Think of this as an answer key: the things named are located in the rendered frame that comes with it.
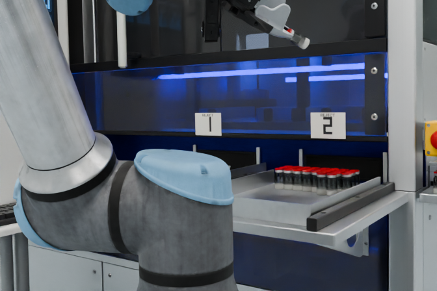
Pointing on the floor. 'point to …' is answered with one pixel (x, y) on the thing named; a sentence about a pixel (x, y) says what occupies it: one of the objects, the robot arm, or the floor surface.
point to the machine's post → (405, 123)
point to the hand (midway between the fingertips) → (283, 33)
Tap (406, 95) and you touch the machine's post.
